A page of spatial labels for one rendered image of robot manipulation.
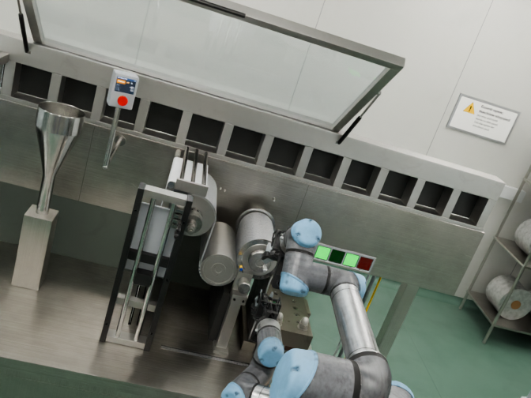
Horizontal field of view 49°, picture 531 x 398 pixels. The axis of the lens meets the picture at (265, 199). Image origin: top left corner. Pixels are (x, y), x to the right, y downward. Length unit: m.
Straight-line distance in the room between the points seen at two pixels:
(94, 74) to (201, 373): 1.06
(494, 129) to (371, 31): 1.28
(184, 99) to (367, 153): 0.69
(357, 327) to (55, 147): 1.07
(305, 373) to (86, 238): 1.36
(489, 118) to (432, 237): 2.64
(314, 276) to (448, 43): 3.41
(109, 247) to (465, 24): 3.28
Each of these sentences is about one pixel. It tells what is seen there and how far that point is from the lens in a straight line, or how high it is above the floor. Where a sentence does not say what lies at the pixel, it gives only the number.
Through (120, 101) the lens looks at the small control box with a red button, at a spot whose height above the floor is 1.63.
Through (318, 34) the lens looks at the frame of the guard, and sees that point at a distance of 1.68.
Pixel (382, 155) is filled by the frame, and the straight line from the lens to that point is 2.21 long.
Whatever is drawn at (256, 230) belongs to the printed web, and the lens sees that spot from 1.98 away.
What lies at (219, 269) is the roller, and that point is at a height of 1.18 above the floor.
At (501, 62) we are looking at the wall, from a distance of 4.89.
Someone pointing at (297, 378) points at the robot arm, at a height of 1.43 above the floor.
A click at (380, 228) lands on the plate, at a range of 2.32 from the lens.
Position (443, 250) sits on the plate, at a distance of 2.45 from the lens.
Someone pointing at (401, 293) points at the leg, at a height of 1.01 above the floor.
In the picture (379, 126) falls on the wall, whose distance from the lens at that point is 4.67.
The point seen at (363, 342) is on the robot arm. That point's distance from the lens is 1.31.
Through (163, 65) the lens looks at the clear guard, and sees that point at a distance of 2.03.
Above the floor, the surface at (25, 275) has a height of 0.95.
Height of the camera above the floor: 2.08
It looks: 20 degrees down
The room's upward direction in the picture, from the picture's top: 19 degrees clockwise
